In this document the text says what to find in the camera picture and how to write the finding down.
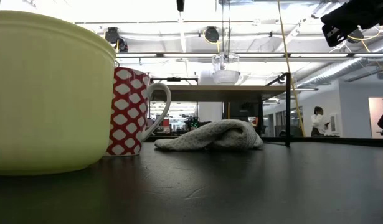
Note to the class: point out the person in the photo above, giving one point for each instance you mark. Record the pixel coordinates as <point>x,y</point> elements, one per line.
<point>318,123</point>

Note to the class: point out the yellow mug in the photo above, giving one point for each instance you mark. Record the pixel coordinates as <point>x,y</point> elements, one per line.
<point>48,93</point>

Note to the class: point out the white wall box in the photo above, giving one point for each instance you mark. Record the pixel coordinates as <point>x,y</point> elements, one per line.
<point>334,124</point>

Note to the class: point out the wooden shelf with black legs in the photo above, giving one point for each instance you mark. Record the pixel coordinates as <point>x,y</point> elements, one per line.
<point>216,93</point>

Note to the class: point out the red white patterned mug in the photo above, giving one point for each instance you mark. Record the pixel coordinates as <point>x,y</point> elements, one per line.
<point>129,112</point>

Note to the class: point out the black aluminium table frame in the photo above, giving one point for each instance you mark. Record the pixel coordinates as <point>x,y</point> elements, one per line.
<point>334,141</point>

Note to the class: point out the black ceiling spotlight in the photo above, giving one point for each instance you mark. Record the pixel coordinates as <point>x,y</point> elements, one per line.
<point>111,35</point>
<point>211,34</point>

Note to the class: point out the silver ventilation duct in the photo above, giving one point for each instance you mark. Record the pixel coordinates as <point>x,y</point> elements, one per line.
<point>334,70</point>

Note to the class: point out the grey waffle cloth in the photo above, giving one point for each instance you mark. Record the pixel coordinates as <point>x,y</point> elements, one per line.
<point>216,135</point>

